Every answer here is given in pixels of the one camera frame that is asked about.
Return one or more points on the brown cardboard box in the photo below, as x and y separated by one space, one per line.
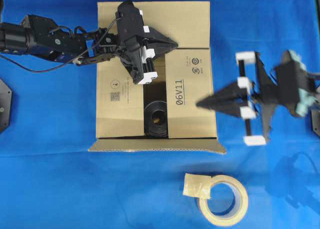
184 77

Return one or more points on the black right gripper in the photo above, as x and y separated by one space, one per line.
293 88

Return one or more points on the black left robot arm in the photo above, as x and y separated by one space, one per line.
41 37

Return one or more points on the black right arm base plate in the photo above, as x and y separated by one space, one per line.
315 121

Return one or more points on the black round spool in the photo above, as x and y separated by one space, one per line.
155 119

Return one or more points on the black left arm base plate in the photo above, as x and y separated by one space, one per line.
5 105

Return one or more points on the blue table cloth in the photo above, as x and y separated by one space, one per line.
50 180

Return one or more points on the beige packing tape roll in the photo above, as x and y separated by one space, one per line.
221 199

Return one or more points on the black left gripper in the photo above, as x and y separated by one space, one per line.
134 53

